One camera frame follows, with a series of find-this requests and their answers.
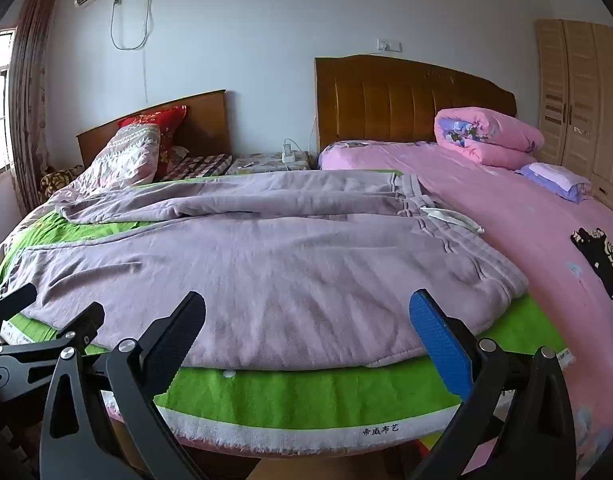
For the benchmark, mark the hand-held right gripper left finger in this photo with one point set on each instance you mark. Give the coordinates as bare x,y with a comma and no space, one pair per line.
182,329

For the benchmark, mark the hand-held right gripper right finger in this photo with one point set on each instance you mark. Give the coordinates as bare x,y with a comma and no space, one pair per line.
439,340

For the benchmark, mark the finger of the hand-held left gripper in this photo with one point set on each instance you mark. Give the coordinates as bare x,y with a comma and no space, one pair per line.
79,325
11,305

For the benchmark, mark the lilac pants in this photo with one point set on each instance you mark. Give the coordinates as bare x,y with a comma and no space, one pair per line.
286,270

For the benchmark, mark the pink bed sheet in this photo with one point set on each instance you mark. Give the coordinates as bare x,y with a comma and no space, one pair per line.
526,260

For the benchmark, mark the brown yellow floral blanket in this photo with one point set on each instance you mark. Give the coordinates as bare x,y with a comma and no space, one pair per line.
59,180

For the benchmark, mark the green printed blanket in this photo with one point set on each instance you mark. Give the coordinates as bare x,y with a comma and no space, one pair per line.
311,395

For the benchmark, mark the plaid bed sheet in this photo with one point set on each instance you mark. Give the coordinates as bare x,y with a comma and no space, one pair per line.
201,165

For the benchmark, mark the pink patterned quilt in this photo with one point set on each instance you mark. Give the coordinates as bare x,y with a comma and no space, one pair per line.
126,160

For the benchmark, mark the black floral cloth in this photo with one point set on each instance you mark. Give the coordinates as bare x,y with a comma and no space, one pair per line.
596,255

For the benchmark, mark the purple pillow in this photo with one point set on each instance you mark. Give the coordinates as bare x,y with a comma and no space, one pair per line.
556,180

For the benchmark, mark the white charger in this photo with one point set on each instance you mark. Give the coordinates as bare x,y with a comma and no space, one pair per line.
288,152

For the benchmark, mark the brown patterned curtain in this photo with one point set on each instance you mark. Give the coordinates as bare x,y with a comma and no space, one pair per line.
31,100

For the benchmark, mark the small plain wooden headboard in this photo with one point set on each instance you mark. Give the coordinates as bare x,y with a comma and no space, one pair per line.
206,120

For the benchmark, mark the red embroidered pillow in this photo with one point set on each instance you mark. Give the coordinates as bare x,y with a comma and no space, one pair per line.
156,119

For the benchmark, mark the folded pink quilt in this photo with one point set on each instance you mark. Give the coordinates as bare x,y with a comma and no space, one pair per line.
496,135

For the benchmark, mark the large padded wooden headboard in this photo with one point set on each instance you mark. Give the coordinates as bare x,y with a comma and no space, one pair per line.
386,100

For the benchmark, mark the light wooden wardrobe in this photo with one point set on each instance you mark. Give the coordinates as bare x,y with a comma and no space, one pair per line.
576,90

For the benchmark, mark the white wall socket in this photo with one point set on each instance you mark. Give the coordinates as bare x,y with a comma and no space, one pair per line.
389,45

